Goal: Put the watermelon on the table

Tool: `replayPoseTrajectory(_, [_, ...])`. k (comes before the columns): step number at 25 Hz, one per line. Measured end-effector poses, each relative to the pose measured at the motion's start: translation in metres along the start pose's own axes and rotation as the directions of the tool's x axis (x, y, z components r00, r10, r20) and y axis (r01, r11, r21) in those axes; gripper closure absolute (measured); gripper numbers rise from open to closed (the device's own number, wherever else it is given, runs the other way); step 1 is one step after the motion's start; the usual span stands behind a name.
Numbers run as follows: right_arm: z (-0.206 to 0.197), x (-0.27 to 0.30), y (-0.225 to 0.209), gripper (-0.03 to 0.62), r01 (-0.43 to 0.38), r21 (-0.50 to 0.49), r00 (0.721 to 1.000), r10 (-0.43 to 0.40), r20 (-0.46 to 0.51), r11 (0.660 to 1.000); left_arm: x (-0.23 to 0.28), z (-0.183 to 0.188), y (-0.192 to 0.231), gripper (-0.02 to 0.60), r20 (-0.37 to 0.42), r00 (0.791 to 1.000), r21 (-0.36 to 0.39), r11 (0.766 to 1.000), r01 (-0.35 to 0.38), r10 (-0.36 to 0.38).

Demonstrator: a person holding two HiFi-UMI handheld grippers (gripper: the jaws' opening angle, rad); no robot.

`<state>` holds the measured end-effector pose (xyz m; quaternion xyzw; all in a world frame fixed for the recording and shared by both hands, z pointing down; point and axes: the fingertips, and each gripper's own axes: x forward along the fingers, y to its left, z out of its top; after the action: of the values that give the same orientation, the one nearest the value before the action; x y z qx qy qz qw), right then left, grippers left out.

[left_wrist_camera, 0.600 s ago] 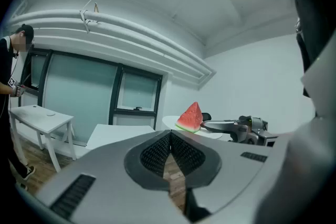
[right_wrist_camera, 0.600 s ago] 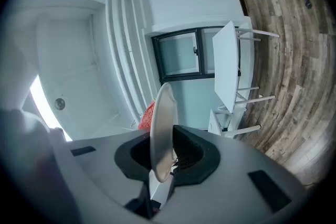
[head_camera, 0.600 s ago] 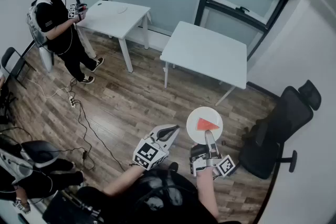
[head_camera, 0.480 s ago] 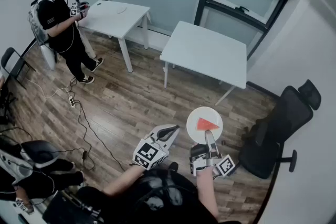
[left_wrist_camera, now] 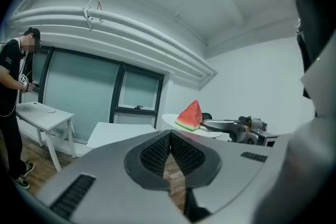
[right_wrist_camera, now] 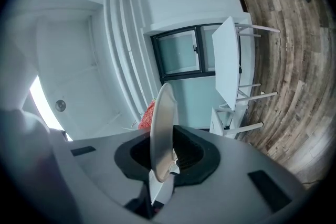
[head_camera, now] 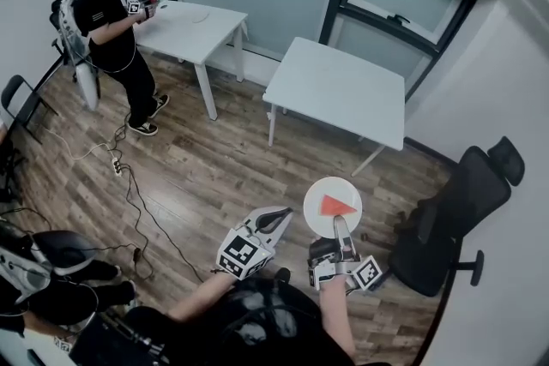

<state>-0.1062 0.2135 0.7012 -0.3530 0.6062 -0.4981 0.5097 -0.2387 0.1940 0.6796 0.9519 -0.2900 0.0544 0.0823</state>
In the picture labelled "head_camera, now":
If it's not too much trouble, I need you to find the person's right forearm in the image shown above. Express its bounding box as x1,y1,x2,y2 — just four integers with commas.
318,274,358,362

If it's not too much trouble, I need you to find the black folding chair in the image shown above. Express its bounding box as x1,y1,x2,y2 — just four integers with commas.
0,74,60,146

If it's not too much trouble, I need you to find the white cable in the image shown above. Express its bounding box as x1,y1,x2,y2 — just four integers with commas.
41,127,118,162

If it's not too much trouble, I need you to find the red watermelon slice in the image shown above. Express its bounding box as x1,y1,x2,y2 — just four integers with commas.
320,194,359,218

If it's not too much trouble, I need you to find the black cable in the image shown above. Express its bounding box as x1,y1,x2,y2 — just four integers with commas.
112,166,203,285

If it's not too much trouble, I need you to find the person's black clothing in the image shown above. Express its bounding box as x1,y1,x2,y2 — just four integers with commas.
123,267,358,366

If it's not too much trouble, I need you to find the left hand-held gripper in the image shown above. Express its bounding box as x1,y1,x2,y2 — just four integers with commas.
216,206,294,282

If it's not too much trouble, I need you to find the black mesh office chair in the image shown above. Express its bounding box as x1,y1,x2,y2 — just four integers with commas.
387,135,526,298

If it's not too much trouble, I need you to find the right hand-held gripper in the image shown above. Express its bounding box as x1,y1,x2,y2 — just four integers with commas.
307,214,383,293

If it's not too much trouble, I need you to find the white round plate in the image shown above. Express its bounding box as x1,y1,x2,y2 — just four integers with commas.
302,176,363,240

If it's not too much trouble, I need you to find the person's left forearm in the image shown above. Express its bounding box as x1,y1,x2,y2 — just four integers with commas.
165,268,238,323

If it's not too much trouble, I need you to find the white table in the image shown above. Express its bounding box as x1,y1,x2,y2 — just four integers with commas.
127,0,250,122
262,36,407,177

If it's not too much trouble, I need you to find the black equipment case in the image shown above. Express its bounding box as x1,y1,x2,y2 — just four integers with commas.
67,307,169,366

